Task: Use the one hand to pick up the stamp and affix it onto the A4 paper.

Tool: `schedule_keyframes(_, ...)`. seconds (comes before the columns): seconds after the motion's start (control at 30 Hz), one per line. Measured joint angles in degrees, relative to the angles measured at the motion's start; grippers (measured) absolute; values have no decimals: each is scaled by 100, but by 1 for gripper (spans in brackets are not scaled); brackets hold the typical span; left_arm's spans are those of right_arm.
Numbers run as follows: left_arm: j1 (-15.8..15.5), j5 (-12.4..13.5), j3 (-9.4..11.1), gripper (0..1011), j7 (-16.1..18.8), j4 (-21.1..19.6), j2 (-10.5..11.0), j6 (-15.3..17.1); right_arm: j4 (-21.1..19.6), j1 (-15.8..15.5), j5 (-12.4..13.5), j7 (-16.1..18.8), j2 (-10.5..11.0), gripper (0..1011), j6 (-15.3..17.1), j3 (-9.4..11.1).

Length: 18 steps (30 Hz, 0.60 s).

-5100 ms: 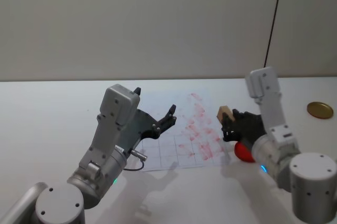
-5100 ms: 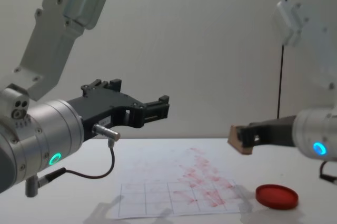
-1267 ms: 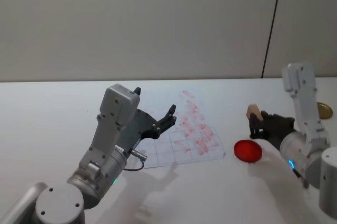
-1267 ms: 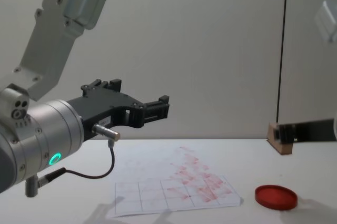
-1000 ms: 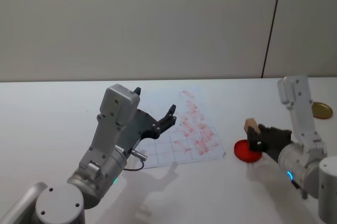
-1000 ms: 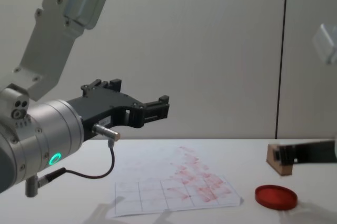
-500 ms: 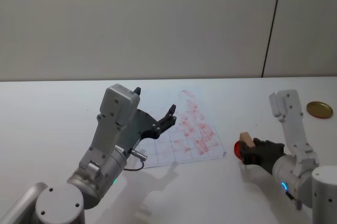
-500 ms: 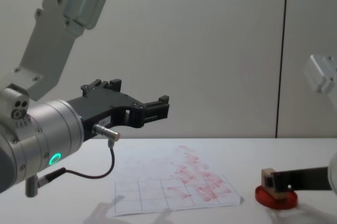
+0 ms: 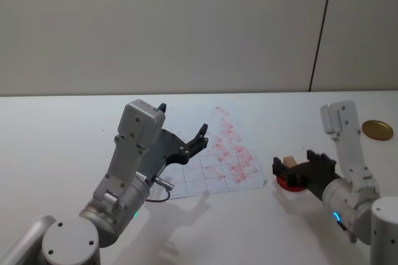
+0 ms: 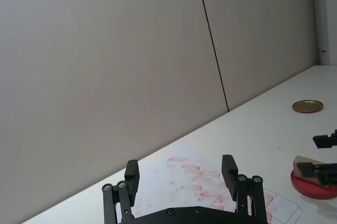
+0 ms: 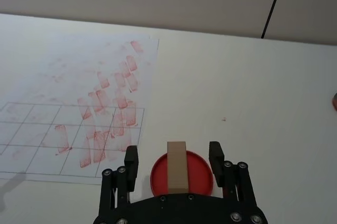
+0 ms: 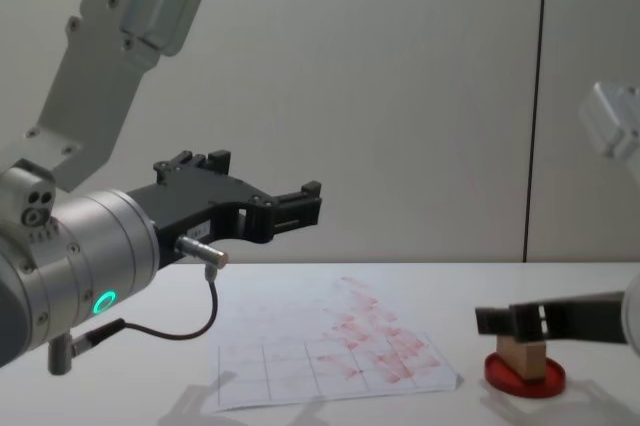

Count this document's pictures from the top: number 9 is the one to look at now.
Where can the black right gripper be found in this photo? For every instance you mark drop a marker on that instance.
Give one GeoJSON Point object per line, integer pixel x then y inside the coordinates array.
{"type": "Point", "coordinates": [317, 176]}

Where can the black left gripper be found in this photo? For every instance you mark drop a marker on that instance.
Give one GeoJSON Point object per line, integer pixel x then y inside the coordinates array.
{"type": "Point", "coordinates": [161, 153]}

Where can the wooden stamp block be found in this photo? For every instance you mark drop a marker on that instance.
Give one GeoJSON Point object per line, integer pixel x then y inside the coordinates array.
{"type": "Point", "coordinates": [290, 162]}

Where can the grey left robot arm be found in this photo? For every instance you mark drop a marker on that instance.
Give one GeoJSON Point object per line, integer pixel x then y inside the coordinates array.
{"type": "Point", "coordinates": [130, 153]}

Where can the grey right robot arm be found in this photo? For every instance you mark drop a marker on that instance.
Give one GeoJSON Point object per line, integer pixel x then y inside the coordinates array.
{"type": "Point", "coordinates": [345, 153]}

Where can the round red ink pad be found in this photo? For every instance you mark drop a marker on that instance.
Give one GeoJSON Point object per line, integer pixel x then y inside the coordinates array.
{"type": "Point", "coordinates": [292, 188]}

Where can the white paper with red stamps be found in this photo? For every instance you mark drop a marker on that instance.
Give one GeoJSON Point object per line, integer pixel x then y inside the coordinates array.
{"type": "Point", "coordinates": [199, 181]}

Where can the round gold metal lid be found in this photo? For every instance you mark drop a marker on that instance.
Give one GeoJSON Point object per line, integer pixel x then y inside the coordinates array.
{"type": "Point", "coordinates": [377, 130]}

